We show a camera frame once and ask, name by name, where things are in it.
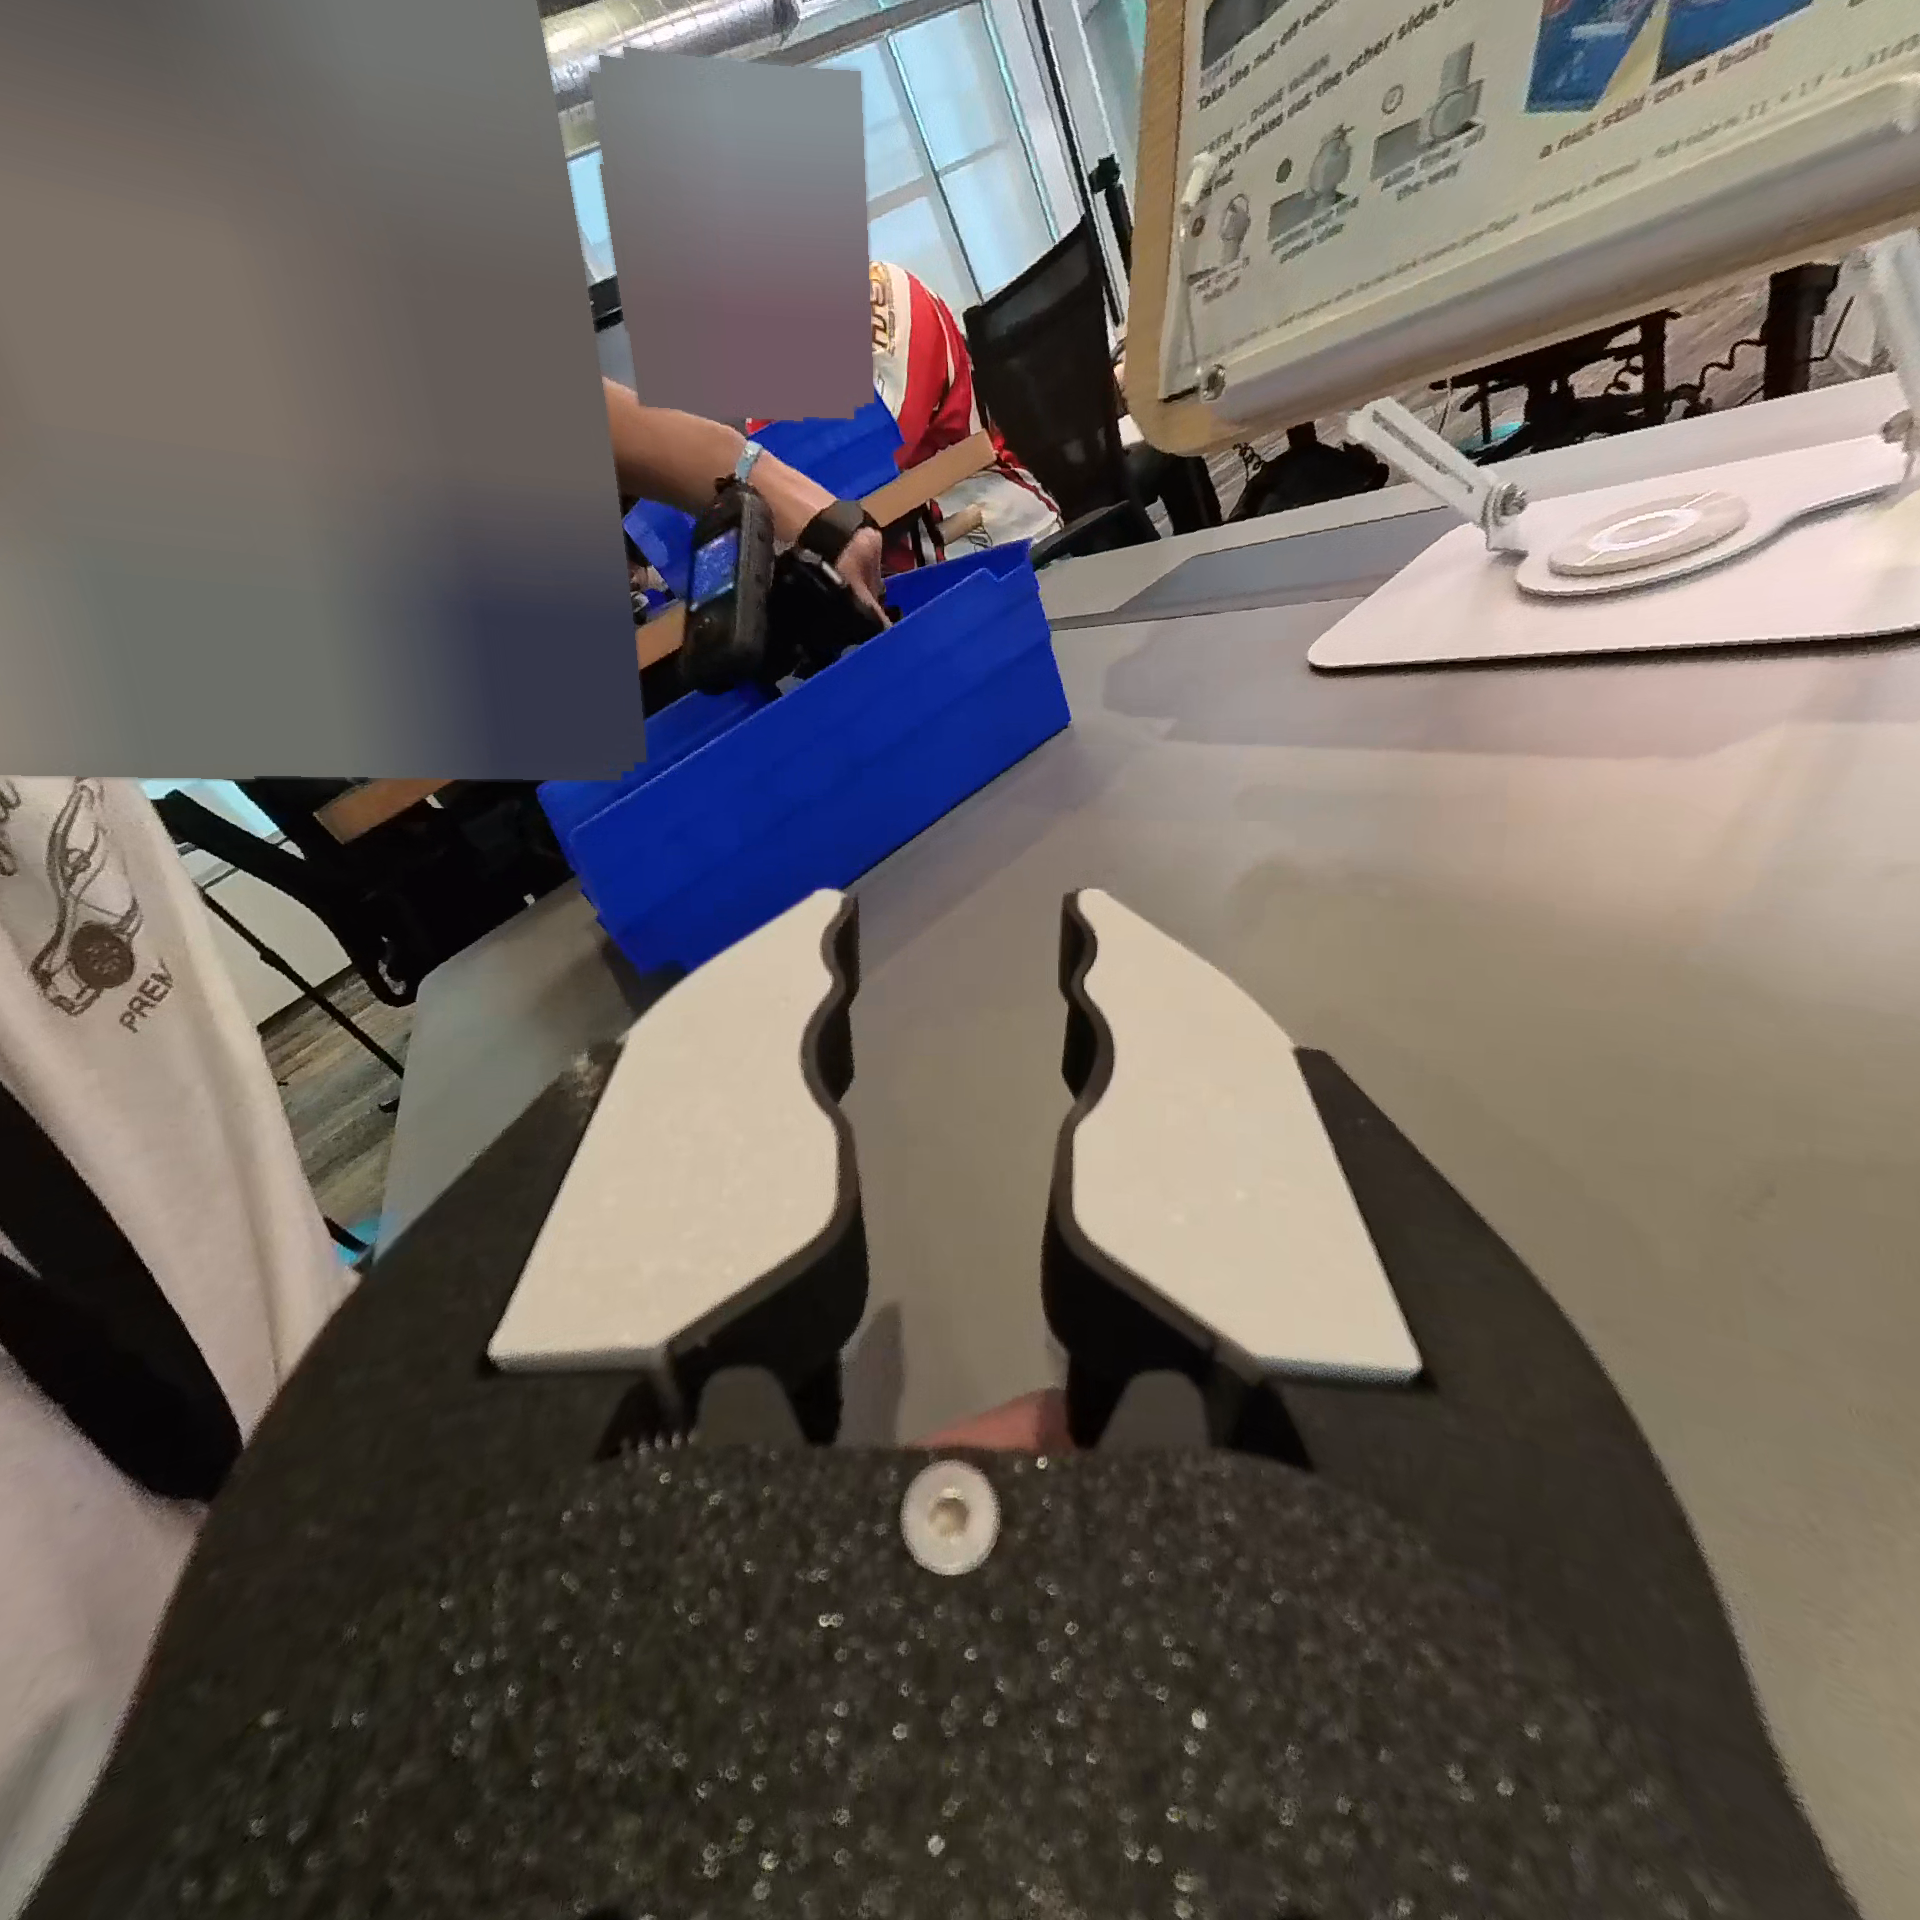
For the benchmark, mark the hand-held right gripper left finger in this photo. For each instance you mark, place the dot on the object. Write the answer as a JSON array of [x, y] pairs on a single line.
[[691, 1185]]

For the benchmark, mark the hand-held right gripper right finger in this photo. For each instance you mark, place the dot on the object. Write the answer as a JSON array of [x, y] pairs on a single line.
[[1231, 1185]]

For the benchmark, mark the blue plastic bin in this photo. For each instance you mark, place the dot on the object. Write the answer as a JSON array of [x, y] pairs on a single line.
[[827, 780], [840, 451]]

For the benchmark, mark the person's left hand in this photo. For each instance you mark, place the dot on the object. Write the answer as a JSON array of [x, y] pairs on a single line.
[[820, 504]]

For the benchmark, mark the blue wristband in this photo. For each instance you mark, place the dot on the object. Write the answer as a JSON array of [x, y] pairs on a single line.
[[751, 458]]

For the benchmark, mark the wooden desk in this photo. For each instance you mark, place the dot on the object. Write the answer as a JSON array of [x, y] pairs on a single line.
[[932, 480]]

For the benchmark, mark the black office chair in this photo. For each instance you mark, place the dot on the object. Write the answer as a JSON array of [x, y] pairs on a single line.
[[1051, 360]]

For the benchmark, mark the person in white shirt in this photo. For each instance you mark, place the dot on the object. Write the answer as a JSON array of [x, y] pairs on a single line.
[[196, 1141]]

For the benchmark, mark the wooden document stand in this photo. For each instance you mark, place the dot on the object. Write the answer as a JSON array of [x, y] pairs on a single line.
[[1652, 600]]

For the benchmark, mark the silver ventilation duct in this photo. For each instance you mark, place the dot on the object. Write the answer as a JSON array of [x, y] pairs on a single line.
[[675, 31]]

